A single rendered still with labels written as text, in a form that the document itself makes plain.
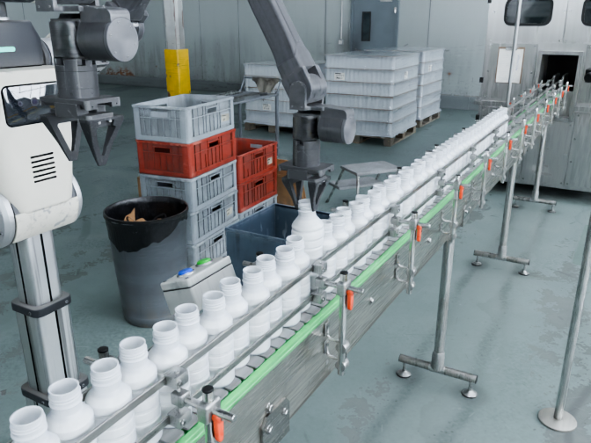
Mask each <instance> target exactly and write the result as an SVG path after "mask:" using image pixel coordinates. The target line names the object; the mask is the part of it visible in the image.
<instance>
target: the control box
mask: <svg viewBox="0 0 591 443"><path fill-rule="evenodd" d="M189 268H192V269H193V270H192V271H191V272H189V273H186V274H183V275H178V274H177V275H175V276H173V277H171V278H170V279H168V280H166V281H164V282H162V283H161V288H162V290H163V292H164V297H165V299H166V302H167V304H168V307H169V310H170V312H171V314H172V315H175V308H176V307H177V306H178V305H180V304H184V303H193V304H195V305H197V306H198V310H199V311H201V310H202V309H203V308H202V295H203V294H204V293H206V292H207V291H211V290H218V291H219V290H220V288H219V285H220V279H222V278H224V277H229V276H233V277H237V276H236V274H235V271H234V268H233V265H232V263H231V260H230V257H229V256H224V257H220V258H211V260H210V261H208V262H207V263H205V264H202V265H197V264H196V265H193V266H191V267H189Z"/></svg>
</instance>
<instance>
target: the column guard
mask: <svg viewBox="0 0 591 443"><path fill-rule="evenodd" d="M164 60H165V72H166V84H167V91H168V97H171V96H176V95H180V94H191V86H190V71H189V56H188V49H165V50H164Z"/></svg>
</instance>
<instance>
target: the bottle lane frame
mask: <svg viewBox="0 0 591 443"><path fill-rule="evenodd" d="M504 150H505V143H503V145H501V146H500V147H499V148H498V149H497V150H496V151H495V152H494V153H493V154H491V155H490V157H497V158H499V160H498V161H497V162H496V165H497V166H500V167H502V164H503V157H504ZM511 150H512V149H511ZM511 150H510V149H509V150H508V152H507V165H506V167H507V170H506V172H507V171H508V170H509V168H510V167H511V166H512V165H513V164H514V163H515V161H516V158H512V157H511V156H510V153H511ZM512 152H513V153H512V156H513V157H518V153H517V150H512ZM483 168H484V163H481V164H480V165H479V166H478V167H477V169H476V170H474V171H473V172H472V173H471V174H470V175H469V176H468V177H467V178H465V179H464V180H463V181H462V184H468V185H472V181H473V180H474V182H475V183H474V188H475V189H479V190H481V184H482V176H483ZM494 168H495V175H499V176H501V168H496V167H495V166H494V161H493V160H492V165H491V170H490V171H489V170H488V166H487V174H486V182H485V189H486V194H485V196H486V195H487V194H488V193H489V192H490V191H491V190H492V188H493V187H494V186H495V185H496V184H497V183H498V181H499V180H500V177H495V176H494V175H493V169H494ZM506 172H505V173H506ZM454 191H455V190H452V191H451V192H449V194H448V195H446V197H445V198H443V199H442V200H440V202H439V203H438V204H437V205H436V206H435V207H433V208H432V209H430V211H429V212H428V213H427V214H426V215H425V216H423V217H422V218H421V219H420V222H423V223H428V224H431V228H430V229H428V228H423V229H422V230H421V239H420V242H418V241H417V233H416V244H415V256H414V267H415V268H416V270H417V272H416V273H415V274H414V277H415V276H416V275H417V274H418V273H419V271H420V270H421V269H422V268H423V267H424V266H425V264H426V263H427V262H428V261H429V260H430V259H431V257H432V256H433V255H434V254H435V253H436V252H437V251H438V250H439V249H440V248H441V247H442V246H443V244H444V243H445V242H446V241H447V240H448V239H449V235H446V234H442V232H441V231H440V223H441V222H442V224H443V226H442V230H443V232H449V233H450V226H449V222H444V221H443V220H441V211H442V210H443V212H444V215H443V219H444V220H447V221H451V218H452V208H453V199H454ZM471 191H473V199H475V200H480V194H479V191H474V190H473V189H472V188H467V187H464V189H463V198H462V199H461V200H460V199H459V196H458V205H457V214H456V221H457V222H458V225H457V226H456V229H457V228H458V227H459V226H460V225H461V223H462V221H463V209H464V205H465V204H466V203H468V201H469V200H470V201H471V209H470V213H471V212H472V211H473V209H474V208H475V207H476V206H477V205H478V201H475V200H472V199H471ZM410 234H411V230H407V232H406V233H405V234H403V235H402V236H401V237H400V238H399V239H398V240H397V241H396V242H394V244H393V245H392V246H390V248H389V249H388V250H386V251H384V253H383V254H382V255H381V256H379V258H378V259H377V260H374V262H373V263H372V264H371V265H369V266H368V268H367V269H366V270H364V271H362V273H361V274H360V275H359V276H356V279H354V280H353V281H352V282H351V286H353V287H359V288H364V289H365V293H364V294H357V293H354V304H353V309H352V310H348V309H347V334H346V340H347V341H348V342H349V344H350V347H349V349H348V350H347V353H349V352H350V351H351V350H352V349H353V347H354V346H355V345H356V344H357V343H358V341H359V340H360V339H361V338H362V337H363V336H364V334H365V333H366V332H367V331H368V330H369V329H370V327H371V326H372V325H373V324H374V323H375V322H376V320H377V319H378V318H379V317H380V316H381V315H382V314H383V312H384V311H385V310H386V309H387V308H388V307H389V306H390V305H391V304H392V303H393V302H394V301H395V299H396V298H397V297H398V296H399V295H400V294H401V292H402V291H403V290H404V289H405V283H403V282H399V281H398V280H397V279H395V269H396V268H397V267H398V265H396V255H397V254H398V253H399V256H400V258H399V263H400V265H403V266H408V259H409V247H410ZM398 270H399V272H398V277H399V279H400V280H407V275H406V273H405V271H406V269H405V268H400V267H398ZM328 302H329V303H328V304H327V305H326V306H324V307H323V308H321V310H320V311H319V312H318V313H317V314H316V315H314V316H313V315H312V318H311V319H310V320H309V321H308V322H307V323H304V326H303V327H302V328H301V329H300V330H299V331H295V330H294V332H295V334H294V335H293V336H292V337H291V338H290V339H285V341H286V342H285V343H284V344H283V345H282V346H281V347H280V348H279V349H276V348H274V349H275V352H274V353H273V354H272V355H271V356H270V357H269V358H267V359H266V358H263V359H265V361H264V362H263V363H262V364H261V365H260V366H259V367H258V368H252V367H251V368H252V369H253V372H252V373H251V374H250V375H249V376H248V377H246V378H245V379H239V378H238V379H239V380H241V383H240V384H239V385H238V386H236V387H235V388H234V389H233V390H231V391H230V390H226V389H225V390H226V391H228V395H226V396H225V397H224V398H223V399H222V401H221V409H223V410H226V411H228V412H231V413H233V414H236V415H237V420H236V422H235V423H231V422H229V421H226V420H223V441H221V442H219V441H217V442H216V443H261V437H260V428H261V426H262V423H263V420H264V417H265V416H266V415H267V413H268V412H271V411H272V410H273V409H274V406H275V405H276V404H277V403H278V402H279V401H280V400H281V399H282V398H283V397H286V398H287V399H288V400H289V420H290V419H291V418H292V417H293V416H294V415H295V414H296V413H297V412H298V410H299V409H300V408H301V407H302V406H303V405H304V403H305V402H306V401H307V400H308V399H309V398H310V396H311V395H312V394H313V393H314V392H315V391H316V389H317V388H318V387H319V386H320V385H321V384H322V382H323V381H324V380H325V379H326V378H327V377H328V375H329V374H330V373H331V372H332V371H333V370H334V368H335V363H336V362H337V360H335V359H331V358H328V357H327V355H326V354H324V341H325V340H326V339H327V336H324V327H325V323H326V322H327V321H329V325H330V327H329V335H330V337H331V338H336V339H339V296H338V295H336V297H334V298H333V299H332V300H331V301H328ZM181 430H182V431H184V435H183V436H182V437H181V438H180V439H178V440H177V441H176V442H175V443H205V429H204V424H203V423H201V422H197V423H196V424H195V425H194V426H193V427H192V428H191V429H190V430H184V429H181Z"/></svg>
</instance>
